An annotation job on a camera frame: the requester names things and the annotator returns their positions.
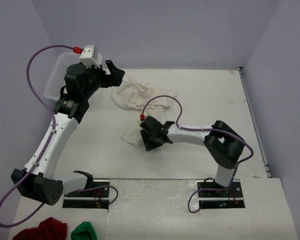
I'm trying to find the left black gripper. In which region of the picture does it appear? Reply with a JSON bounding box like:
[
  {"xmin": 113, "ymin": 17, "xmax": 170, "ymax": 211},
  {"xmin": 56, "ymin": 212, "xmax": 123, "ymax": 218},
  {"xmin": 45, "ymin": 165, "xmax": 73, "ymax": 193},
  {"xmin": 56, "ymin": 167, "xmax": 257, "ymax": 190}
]
[{"xmin": 82, "ymin": 60, "xmax": 124, "ymax": 99}]

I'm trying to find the white t shirt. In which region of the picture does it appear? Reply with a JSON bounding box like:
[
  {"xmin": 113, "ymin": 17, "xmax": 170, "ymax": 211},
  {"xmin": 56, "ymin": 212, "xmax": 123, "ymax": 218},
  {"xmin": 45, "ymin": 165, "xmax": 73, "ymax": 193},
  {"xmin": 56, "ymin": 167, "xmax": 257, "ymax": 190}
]
[{"xmin": 111, "ymin": 77, "xmax": 177, "ymax": 151}]

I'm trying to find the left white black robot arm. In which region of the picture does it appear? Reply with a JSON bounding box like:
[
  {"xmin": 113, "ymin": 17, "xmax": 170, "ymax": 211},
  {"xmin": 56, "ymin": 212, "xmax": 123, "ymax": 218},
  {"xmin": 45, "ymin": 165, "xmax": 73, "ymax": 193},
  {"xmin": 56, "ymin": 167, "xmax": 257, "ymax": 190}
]
[{"xmin": 11, "ymin": 60, "xmax": 125, "ymax": 206}]

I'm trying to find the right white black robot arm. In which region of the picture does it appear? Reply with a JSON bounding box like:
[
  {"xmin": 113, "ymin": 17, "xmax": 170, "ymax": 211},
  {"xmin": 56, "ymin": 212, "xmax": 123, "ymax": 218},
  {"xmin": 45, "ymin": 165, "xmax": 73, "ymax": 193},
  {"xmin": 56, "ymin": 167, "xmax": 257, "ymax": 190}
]
[{"xmin": 139, "ymin": 116, "xmax": 245, "ymax": 197}]

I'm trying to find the white plastic basket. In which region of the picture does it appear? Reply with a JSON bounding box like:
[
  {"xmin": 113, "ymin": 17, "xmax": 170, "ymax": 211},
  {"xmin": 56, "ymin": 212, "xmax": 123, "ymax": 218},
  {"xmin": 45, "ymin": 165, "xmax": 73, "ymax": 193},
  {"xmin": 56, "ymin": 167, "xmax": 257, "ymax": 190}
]
[{"xmin": 44, "ymin": 52, "xmax": 80, "ymax": 101}]

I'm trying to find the green t shirt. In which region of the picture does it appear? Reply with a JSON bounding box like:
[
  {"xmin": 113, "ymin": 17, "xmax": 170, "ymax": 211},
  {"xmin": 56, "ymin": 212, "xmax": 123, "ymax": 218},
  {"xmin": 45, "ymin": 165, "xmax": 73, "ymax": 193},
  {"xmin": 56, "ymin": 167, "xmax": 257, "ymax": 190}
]
[{"xmin": 70, "ymin": 221, "xmax": 98, "ymax": 240}]

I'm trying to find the red t shirt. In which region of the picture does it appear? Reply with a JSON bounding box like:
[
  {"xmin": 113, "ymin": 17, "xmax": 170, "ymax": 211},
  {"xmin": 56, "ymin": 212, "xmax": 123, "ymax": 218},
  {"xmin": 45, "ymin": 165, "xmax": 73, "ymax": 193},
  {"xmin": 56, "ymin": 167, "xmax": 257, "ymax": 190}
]
[{"xmin": 12, "ymin": 217, "xmax": 68, "ymax": 240}]

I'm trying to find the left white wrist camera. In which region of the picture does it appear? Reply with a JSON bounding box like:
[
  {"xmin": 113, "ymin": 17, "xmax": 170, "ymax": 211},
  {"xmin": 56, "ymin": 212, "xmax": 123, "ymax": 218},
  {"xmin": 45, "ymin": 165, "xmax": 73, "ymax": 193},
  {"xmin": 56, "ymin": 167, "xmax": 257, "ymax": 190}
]
[{"xmin": 79, "ymin": 45, "xmax": 102, "ymax": 68}]

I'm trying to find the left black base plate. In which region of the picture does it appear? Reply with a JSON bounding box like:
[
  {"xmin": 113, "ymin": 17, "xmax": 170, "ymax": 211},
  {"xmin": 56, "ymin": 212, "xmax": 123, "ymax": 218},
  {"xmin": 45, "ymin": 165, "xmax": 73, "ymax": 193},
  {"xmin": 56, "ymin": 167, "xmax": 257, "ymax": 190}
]
[{"xmin": 62, "ymin": 187, "xmax": 110, "ymax": 210}]

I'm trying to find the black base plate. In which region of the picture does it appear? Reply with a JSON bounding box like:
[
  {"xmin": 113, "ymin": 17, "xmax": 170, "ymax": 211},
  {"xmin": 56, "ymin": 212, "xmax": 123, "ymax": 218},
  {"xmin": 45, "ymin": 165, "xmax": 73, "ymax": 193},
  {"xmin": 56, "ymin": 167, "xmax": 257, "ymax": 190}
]
[
  {"xmin": 62, "ymin": 187, "xmax": 110, "ymax": 210},
  {"xmin": 198, "ymin": 179, "xmax": 246, "ymax": 210}
]

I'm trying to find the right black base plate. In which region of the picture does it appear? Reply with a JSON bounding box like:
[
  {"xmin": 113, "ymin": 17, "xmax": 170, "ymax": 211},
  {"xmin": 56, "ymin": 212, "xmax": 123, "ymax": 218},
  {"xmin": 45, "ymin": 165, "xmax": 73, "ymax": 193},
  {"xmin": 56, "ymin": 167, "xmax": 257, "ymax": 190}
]
[{"xmin": 198, "ymin": 179, "xmax": 246, "ymax": 210}]

